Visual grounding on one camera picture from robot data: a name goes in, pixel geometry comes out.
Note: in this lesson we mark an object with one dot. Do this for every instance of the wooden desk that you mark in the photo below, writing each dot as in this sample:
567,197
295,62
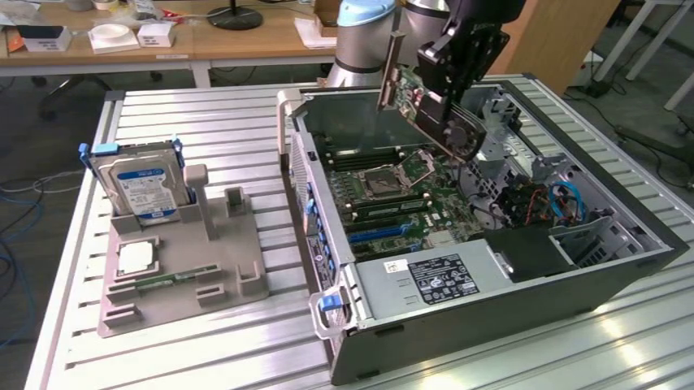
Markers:
53,61
319,55

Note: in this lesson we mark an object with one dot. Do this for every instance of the metal socket cover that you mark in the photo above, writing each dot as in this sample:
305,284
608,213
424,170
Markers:
420,168

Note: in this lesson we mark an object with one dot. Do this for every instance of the white paper stack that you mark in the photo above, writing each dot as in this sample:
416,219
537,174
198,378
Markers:
313,34

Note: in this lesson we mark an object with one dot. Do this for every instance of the green motherboard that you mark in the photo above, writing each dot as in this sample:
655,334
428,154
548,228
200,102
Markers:
444,203

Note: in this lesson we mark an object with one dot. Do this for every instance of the white power box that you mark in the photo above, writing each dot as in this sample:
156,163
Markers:
590,69

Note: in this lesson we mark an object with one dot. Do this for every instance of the graphics card with metal bracket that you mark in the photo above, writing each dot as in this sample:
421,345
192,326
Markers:
463,138

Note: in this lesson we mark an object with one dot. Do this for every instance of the white box black lid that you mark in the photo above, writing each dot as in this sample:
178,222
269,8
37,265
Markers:
45,44

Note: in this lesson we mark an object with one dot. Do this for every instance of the silver CPU chip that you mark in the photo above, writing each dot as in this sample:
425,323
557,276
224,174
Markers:
134,260

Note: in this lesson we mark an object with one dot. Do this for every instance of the small silver chipset heatsink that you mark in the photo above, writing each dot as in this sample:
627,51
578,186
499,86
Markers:
444,239

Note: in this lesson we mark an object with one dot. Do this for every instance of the green RAM stick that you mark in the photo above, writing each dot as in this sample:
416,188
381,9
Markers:
162,280

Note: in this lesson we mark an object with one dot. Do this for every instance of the black office chair base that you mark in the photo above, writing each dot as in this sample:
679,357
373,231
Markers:
53,95

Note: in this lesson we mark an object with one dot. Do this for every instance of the grey power supply unit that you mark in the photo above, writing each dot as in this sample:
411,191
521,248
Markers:
389,292

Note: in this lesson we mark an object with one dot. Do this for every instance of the brown cardboard box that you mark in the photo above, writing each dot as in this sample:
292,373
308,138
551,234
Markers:
324,12

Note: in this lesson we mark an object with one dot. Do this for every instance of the installed RAM stick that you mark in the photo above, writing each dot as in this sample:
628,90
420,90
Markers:
389,208

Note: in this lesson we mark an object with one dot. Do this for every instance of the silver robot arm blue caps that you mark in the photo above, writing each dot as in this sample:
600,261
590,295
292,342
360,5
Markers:
357,44

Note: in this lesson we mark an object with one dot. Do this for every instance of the hard disk in blue caddy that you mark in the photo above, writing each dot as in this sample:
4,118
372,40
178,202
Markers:
142,191

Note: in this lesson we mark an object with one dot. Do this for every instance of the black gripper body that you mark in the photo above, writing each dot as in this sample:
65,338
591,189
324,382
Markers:
481,48

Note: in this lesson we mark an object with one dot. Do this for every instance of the CPU socket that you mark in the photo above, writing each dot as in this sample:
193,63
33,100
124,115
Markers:
381,183

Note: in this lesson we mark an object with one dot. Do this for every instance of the white labelled cardboard box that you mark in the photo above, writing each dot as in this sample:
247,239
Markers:
157,36

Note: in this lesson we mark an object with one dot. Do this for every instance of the white tape roll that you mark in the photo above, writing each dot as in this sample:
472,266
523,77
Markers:
102,5

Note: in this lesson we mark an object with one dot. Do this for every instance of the blue expansion slot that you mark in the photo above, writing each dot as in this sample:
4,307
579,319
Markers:
379,234

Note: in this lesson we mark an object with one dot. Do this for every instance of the wooden cabinet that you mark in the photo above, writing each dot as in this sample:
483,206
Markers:
563,40

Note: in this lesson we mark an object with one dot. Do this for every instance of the grey metal disk bay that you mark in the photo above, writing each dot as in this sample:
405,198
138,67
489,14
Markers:
596,243

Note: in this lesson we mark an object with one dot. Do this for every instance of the open black PC case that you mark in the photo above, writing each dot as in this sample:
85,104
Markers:
487,325

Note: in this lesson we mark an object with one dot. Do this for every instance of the white square box round hole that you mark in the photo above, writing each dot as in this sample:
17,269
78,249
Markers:
113,42

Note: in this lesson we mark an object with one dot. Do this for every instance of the white table frame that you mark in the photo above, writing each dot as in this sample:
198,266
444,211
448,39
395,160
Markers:
656,40

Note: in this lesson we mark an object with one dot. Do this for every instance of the orange box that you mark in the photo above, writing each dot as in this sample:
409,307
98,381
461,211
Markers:
14,44

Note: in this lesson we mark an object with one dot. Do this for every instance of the grey parts rack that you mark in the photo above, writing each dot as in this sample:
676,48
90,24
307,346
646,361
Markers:
178,292

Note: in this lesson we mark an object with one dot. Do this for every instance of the perforated metal drive cage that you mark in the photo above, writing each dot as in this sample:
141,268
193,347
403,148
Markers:
504,178

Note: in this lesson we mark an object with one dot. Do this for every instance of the black round lamp base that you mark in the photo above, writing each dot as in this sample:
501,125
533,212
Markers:
235,18

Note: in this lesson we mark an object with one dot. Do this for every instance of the grey cup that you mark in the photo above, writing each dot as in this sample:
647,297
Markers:
78,5

